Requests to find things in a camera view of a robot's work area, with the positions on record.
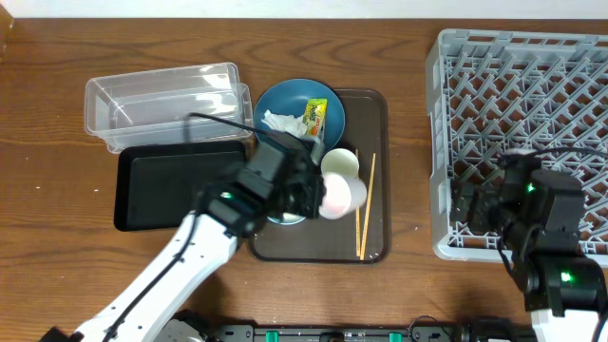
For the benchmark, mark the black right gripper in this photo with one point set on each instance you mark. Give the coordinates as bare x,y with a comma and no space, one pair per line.
484,198

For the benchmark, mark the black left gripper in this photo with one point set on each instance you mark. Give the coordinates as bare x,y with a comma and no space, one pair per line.
316,188

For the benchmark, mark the light blue rice bowl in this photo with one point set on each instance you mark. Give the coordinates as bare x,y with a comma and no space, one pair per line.
286,219

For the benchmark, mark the cream paper cup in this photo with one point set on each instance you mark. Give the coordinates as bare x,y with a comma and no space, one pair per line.
340,161

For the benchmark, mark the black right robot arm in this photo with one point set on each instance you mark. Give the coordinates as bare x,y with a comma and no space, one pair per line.
536,212

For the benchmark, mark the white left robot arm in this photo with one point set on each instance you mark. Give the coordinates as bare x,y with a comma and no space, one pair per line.
224,213

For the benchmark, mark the grey dishwasher rack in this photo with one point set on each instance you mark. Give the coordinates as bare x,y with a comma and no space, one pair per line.
490,91

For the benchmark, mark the crumpled white tissue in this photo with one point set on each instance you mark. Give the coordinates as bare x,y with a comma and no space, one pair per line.
285,123

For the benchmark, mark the yellow green snack wrapper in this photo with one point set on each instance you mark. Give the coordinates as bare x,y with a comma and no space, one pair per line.
314,116

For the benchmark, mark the dark blue bowl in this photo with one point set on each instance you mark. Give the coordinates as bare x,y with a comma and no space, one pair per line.
290,98

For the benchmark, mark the left wooden chopstick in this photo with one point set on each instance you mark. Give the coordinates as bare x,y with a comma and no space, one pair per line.
357,222

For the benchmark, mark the wooden chopstick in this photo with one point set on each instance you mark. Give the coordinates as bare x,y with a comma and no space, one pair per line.
357,222
368,204

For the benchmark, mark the right wooden chopstick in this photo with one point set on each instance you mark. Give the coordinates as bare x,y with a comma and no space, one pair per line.
368,204

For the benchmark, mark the clear plastic bin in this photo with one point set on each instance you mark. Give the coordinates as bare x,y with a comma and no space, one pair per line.
149,107

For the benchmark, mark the dark brown serving tray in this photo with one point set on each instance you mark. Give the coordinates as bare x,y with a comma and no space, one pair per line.
333,241

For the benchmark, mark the black plastic tray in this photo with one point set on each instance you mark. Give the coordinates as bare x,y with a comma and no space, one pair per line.
157,185

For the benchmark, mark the black rail with green clips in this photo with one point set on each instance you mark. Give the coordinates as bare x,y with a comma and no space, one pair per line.
421,329

